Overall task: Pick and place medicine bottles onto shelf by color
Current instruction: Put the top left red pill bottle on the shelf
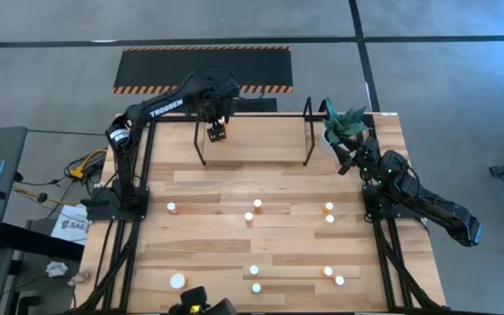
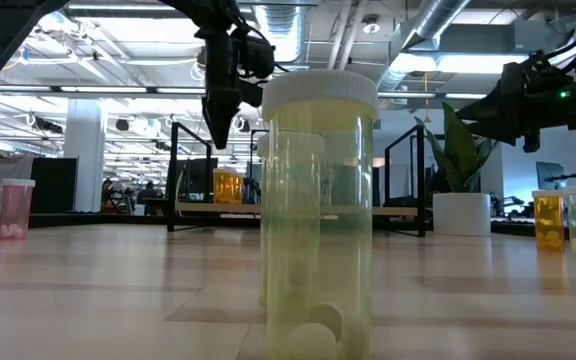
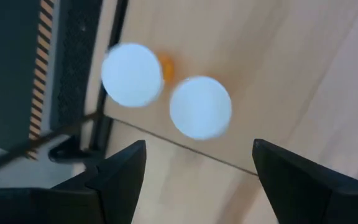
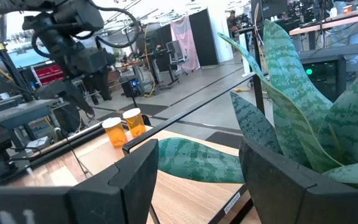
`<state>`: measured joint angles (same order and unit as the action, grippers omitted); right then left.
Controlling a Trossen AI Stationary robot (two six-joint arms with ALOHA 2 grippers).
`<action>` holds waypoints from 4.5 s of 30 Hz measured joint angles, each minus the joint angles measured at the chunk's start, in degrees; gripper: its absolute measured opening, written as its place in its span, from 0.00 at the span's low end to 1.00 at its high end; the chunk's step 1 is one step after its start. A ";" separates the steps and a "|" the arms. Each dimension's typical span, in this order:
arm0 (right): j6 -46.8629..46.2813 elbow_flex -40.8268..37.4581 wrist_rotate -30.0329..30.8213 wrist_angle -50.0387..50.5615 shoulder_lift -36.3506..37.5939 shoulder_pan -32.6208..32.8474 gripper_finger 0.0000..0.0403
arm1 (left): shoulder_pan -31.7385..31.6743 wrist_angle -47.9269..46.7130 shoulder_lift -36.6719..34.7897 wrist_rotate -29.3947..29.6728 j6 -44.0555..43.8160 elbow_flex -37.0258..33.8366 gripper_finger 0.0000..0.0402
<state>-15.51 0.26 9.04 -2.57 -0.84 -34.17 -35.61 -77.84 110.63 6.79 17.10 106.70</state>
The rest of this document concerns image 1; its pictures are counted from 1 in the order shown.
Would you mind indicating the crumpled white paper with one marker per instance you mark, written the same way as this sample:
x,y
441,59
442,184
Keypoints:
x,y
57,269

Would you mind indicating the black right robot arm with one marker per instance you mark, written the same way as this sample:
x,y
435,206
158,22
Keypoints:
x,y
436,210

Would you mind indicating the black metal bar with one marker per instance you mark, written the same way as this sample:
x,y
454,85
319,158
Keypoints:
x,y
37,241

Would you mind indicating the dark grey side desk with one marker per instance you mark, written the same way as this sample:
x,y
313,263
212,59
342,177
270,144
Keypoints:
x,y
13,149

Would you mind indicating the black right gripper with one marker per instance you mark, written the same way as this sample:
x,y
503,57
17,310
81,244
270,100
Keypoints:
x,y
366,153

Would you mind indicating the white printed paper sheet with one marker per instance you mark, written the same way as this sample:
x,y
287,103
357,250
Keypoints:
x,y
70,227

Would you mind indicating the small orange pill bottle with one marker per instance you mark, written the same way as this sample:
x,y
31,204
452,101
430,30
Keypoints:
x,y
329,206
328,271
257,203

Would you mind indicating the wooden shelf black frame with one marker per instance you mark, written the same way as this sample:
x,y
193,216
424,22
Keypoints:
x,y
261,144

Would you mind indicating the black mat hazard stripes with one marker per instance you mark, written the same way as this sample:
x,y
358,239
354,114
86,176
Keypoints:
x,y
204,65

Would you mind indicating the green plant white pot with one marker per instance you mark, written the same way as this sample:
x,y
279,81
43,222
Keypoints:
x,y
344,124

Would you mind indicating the large orange pill bottle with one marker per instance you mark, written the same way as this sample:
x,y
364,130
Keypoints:
x,y
222,121
177,281

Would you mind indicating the small pale yellow pill bottle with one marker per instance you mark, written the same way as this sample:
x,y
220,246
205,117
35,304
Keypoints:
x,y
254,270
329,219
256,288

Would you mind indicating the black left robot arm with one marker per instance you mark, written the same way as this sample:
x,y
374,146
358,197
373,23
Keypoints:
x,y
164,107

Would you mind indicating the small pink pill bottle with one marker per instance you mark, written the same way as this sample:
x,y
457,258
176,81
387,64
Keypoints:
x,y
339,280
171,206
248,216

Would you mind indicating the crumpled brown paper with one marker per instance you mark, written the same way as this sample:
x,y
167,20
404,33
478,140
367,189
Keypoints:
x,y
79,277

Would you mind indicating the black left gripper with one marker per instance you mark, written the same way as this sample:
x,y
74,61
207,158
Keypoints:
x,y
216,133

